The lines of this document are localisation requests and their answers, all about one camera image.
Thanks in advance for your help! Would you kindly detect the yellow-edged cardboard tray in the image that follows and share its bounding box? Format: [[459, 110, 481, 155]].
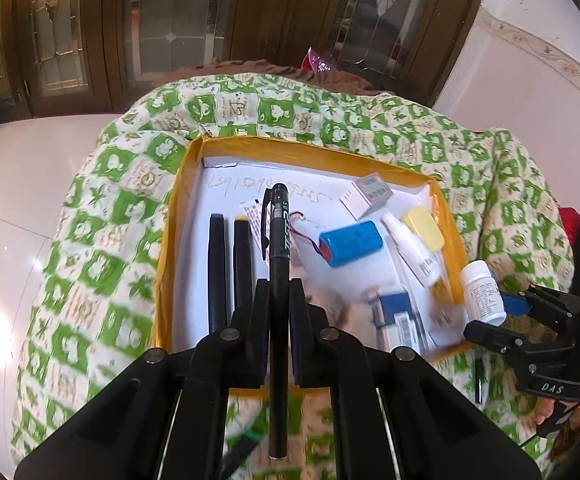
[[155, 135, 471, 396]]

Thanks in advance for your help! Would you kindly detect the person's right hand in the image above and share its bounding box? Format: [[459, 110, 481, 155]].
[[532, 392, 580, 466]]

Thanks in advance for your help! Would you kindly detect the yellow sponge block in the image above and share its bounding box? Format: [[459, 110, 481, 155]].
[[401, 207, 446, 253]]

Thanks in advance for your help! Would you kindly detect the pink plastic bag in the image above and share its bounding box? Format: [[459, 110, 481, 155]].
[[305, 47, 343, 73]]

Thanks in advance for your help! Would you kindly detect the small white dropper bottle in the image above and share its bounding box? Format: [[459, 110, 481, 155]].
[[381, 211, 443, 288]]

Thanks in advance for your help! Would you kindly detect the black pen with clip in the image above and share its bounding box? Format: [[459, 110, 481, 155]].
[[260, 182, 293, 458]]

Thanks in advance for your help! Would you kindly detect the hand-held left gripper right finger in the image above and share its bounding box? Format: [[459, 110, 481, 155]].
[[289, 278, 542, 480]]

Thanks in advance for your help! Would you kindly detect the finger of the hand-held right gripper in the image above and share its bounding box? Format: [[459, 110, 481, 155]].
[[462, 320, 578, 376], [501, 285, 580, 331]]

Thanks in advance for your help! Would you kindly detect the small white pill bottle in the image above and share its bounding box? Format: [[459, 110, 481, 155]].
[[459, 260, 507, 325]]

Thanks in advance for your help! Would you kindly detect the white medicine box pink print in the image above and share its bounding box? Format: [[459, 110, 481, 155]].
[[340, 172, 396, 218]]

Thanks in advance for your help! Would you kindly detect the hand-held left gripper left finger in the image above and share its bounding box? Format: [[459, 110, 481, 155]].
[[15, 277, 271, 480]]

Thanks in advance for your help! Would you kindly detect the wooden glass door cabinet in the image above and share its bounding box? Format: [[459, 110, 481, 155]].
[[0, 0, 493, 126]]

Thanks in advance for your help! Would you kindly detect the green white printed blanket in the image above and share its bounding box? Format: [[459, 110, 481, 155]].
[[10, 72, 576, 480]]

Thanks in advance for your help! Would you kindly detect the blue battery pack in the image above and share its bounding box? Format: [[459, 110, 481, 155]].
[[317, 220, 388, 267]]

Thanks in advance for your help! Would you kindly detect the blue white carton box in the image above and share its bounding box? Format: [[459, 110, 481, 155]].
[[365, 285, 431, 351]]

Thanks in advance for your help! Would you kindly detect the black marker yellow end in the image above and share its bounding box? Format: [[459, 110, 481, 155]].
[[232, 216, 256, 311]]

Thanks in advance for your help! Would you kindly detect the black marker green ring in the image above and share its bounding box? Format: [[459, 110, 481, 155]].
[[220, 410, 266, 480]]

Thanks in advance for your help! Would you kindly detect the black cable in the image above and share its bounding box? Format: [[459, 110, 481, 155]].
[[515, 410, 561, 451]]

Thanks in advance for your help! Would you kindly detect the clear black ballpoint pen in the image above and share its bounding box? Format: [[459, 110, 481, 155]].
[[472, 357, 487, 406]]

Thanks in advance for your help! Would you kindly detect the red cloth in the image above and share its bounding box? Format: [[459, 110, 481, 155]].
[[557, 207, 580, 241]]

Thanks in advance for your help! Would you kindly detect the plain black marker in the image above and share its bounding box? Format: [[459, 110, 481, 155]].
[[207, 214, 228, 336]]

